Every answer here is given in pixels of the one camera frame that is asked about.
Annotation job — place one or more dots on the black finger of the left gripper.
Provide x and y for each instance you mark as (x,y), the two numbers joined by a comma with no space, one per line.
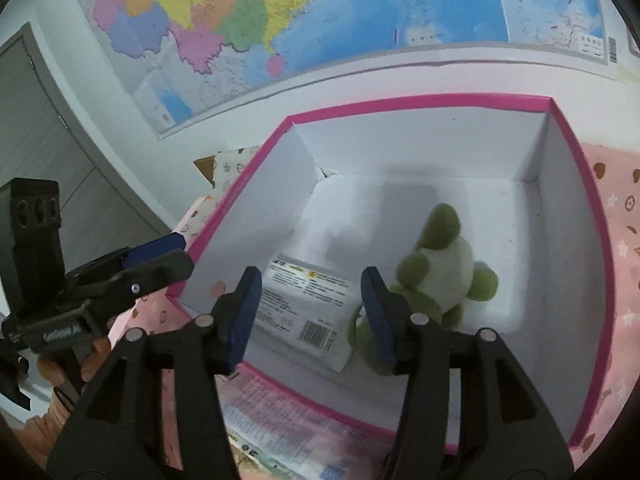
(108,286)
(150,252)

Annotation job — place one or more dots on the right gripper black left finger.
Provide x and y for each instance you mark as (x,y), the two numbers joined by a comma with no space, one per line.
(116,430)

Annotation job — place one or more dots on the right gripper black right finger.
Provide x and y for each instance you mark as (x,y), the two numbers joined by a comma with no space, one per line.
(470,411)

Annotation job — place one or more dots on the white wipes pack blue print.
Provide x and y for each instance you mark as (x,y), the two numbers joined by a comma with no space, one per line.
(290,439)

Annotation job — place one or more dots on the green frog plush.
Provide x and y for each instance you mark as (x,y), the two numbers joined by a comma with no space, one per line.
(439,277)

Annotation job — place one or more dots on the white wet wipes pack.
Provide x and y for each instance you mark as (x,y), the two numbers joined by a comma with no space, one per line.
(309,309)

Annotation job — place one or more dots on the person's left hand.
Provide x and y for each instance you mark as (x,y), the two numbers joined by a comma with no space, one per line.
(65,368)

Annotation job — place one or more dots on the pink patterned blanket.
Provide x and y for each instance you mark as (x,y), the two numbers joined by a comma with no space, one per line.
(611,171)

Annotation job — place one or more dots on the brown wooden headboard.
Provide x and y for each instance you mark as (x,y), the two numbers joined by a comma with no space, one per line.
(207,168)

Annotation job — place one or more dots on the grey door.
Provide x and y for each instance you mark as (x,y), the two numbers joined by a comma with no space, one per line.
(42,138)

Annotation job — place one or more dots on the white patterned pillow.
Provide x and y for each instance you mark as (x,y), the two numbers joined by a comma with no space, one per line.
(229,165)

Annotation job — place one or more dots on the pink cardboard box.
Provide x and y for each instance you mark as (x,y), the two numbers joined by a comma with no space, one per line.
(347,187)

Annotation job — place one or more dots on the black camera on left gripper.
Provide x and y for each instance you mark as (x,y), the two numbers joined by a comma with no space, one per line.
(32,265)

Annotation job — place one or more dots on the colourful wall map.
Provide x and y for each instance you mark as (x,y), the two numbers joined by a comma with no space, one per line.
(180,61)

